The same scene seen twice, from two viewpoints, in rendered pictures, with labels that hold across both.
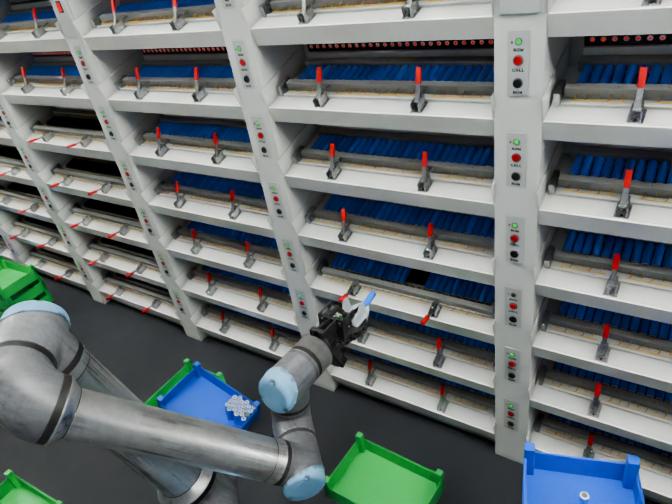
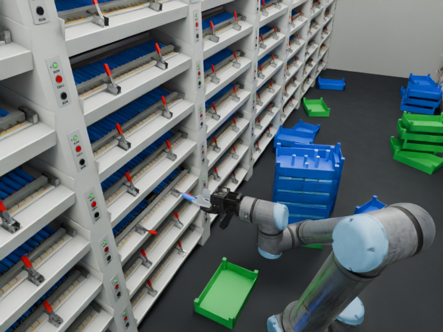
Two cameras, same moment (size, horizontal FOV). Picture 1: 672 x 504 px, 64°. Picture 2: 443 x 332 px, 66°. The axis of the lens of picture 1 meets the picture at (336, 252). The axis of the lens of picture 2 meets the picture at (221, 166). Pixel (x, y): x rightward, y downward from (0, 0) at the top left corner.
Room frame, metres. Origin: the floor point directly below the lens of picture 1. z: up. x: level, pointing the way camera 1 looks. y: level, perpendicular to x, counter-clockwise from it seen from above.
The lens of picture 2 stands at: (1.25, 1.04, 1.48)
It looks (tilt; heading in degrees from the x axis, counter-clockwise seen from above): 33 degrees down; 257
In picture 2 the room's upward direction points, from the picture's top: 1 degrees counter-clockwise
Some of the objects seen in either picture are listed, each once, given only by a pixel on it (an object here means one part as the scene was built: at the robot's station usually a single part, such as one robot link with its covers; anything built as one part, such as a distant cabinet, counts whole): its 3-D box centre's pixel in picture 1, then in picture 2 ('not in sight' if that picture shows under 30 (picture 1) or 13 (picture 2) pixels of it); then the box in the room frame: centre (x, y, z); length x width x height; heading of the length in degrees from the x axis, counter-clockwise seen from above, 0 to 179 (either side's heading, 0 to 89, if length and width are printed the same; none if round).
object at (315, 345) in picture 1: (311, 354); (247, 209); (0.94, 0.10, 0.64); 0.10 x 0.05 x 0.09; 51
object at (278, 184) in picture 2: not in sight; (303, 173); (0.49, -0.33, 0.44); 0.30 x 0.20 x 0.08; 158
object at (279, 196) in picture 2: not in sight; (301, 185); (0.49, -0.33, 0.36); 0.30 x 0.20 x 0.08; 158
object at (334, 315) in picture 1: (331, 332); (227, 202); (1.00, 0.05, 0.64); 0.12 x 0.08 x 0.09; 141
